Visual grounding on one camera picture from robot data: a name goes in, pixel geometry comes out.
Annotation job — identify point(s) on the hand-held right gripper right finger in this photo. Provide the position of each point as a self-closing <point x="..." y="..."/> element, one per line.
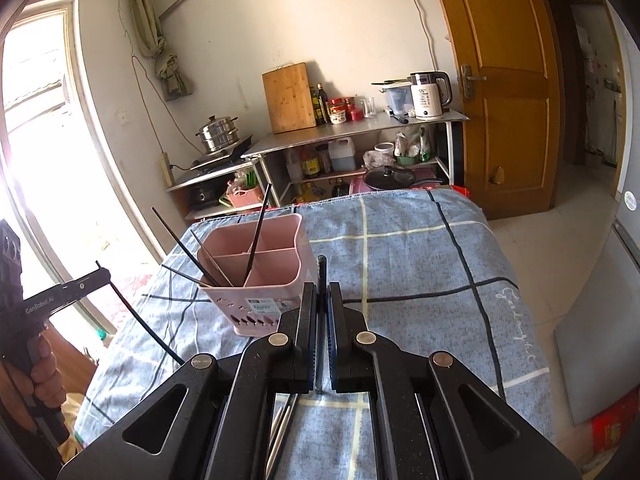
<point x="340" y="350"/>

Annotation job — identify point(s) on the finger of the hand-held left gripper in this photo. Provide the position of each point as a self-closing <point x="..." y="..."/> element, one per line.
<point x="87" y="280"/>

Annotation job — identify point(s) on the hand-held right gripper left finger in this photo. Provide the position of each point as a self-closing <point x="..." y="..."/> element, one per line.
<point x="305" y="340"/>

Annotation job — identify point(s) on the black chopstick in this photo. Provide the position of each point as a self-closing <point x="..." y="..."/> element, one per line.
<point x="259" y="230"/>
<point x="320" y="310"/>
<point x="205" y="252"/>
<point x="142" y="315"/>
<point x="185" y="245"/>
<point x="187" y="276"/>

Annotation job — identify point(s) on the pink utensil basket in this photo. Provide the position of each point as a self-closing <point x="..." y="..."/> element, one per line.
<point x="280" y="280"/>

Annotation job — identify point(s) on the silver metal chopstick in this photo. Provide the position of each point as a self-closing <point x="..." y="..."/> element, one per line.
<point x="278" y="440"/>
<point x="292" y="410"/>

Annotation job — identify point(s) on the person's left hand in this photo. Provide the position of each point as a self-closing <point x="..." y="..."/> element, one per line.
<point x="47" y="375"/>

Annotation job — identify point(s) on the blue plaid tablecloth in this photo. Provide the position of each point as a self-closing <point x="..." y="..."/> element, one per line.
<point x="415" y="270"/>

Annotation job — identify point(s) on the white power strip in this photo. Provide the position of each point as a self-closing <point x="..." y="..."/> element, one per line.
<point x="167" y="169"/>

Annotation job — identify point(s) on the black kitchen appliance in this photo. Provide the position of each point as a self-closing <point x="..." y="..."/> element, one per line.
<point x="205" y="196"/>

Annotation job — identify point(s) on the small pink storage basket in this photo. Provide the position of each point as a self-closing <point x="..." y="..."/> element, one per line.
<point x="245" y="196"/>

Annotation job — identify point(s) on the low steel kitchen stand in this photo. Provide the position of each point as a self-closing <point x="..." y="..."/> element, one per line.
<point x="215" y="177"/>

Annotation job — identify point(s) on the yellow labelled bottle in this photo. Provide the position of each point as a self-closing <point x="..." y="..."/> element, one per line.
<point x="310" y="164"/>

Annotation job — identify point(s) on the black pan with lid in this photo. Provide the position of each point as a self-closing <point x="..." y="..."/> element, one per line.
<point x="389" y="177"/>

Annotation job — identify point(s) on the black induction cooker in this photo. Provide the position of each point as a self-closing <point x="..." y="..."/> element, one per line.
<point x="222" y="156"/>

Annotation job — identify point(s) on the white plastic jug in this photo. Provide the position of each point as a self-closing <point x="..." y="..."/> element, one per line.
<point x="342" y="156"/>

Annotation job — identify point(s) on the steel steamer pot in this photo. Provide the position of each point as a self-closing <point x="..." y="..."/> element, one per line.
<point x="217" y="134"/>

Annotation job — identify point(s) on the green bowl with bags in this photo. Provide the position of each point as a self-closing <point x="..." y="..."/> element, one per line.
<point x="412" y="152"/>

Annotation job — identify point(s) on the metal kitchen shelf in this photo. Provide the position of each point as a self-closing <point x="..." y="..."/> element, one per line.
<point x="350" y="130"/>

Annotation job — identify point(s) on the green oil bottle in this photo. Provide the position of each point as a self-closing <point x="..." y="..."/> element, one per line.
<point x="314" y="107"/>

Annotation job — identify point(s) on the dark sauce bottle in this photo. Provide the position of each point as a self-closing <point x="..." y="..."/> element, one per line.
<point x="323" y="105"/>

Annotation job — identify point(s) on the clear glass cup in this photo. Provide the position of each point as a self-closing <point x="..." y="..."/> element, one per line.
<point x="369" y="108"/>

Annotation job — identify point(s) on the wooden cutting board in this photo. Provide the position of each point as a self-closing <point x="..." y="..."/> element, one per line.
<point x="289" y="97"/>

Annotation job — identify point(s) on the beige curtain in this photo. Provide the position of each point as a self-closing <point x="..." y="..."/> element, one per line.
<point x="160" y="35"/>

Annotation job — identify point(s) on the clear plastic container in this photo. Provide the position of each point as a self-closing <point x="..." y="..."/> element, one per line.
<point x="397" y="99"/>

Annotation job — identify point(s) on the grey refrigerator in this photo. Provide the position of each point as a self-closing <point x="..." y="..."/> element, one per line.
<point x="600" y="335"/>

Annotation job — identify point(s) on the white electric kettle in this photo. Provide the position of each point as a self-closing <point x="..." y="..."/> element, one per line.
<point x="427" y="97"/>

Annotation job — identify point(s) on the black kitchen knife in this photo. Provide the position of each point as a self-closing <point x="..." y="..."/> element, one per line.
<point x="391" y="81"/>

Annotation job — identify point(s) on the red cardboard box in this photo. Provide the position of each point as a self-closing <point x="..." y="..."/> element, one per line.
<point x="615" y="430"/>

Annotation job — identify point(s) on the wooden door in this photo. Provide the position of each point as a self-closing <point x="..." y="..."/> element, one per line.
<point x="500" y="85"/>

